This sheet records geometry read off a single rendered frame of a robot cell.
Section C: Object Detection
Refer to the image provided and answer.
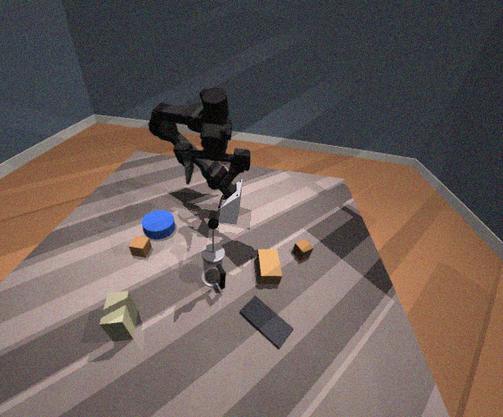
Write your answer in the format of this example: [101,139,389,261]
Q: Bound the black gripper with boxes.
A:
[173,140,250,189]

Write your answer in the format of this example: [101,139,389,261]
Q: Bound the blue short cylinder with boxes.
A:
[142,210,175,240]

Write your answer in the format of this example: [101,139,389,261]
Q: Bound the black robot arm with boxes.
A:
[149,88,237,200]

